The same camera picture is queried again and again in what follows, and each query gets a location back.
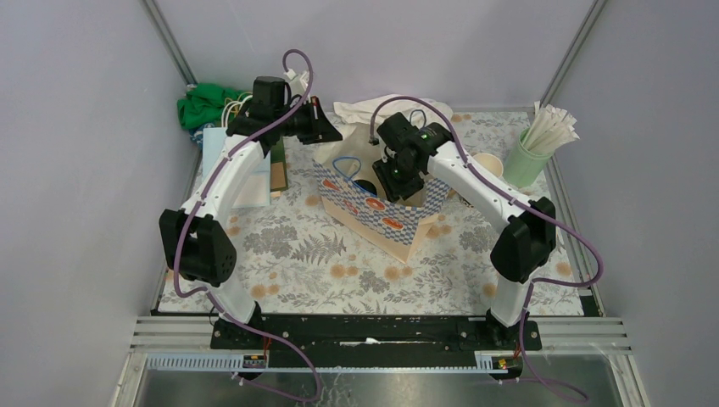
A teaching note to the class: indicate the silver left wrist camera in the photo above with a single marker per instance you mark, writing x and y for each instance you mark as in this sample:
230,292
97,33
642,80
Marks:
298,82

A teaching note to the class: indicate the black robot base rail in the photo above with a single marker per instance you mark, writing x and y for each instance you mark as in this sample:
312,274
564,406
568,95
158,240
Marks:
375,341

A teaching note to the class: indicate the blue checkered paper bag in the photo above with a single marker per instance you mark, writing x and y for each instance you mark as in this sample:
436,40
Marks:
397,228

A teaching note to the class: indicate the green straw holder cup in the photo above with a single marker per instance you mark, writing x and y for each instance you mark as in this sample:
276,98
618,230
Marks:
522,167

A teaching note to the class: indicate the bundle of white wrapped straws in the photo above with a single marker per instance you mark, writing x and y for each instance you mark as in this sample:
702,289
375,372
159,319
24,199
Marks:
551,128

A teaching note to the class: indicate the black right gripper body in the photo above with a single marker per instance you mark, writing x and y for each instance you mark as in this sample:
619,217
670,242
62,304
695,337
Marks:
396,178

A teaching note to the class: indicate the white cloth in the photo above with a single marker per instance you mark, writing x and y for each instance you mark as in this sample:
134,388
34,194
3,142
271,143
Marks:
350,116

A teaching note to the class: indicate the stack of black paper cups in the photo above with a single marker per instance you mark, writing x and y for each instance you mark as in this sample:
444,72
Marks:
493,165

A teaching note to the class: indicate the black coffee lid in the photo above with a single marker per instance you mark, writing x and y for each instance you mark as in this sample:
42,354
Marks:
365,186

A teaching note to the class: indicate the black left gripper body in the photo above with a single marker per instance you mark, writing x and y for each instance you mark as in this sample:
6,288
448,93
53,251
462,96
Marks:
298,124

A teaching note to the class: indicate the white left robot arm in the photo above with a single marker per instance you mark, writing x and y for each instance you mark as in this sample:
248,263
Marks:
196,245

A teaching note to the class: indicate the green cloth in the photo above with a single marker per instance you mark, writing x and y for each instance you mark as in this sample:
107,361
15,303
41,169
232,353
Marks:
203,103

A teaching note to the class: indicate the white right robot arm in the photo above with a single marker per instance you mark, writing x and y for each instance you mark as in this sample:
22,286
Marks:
524,227

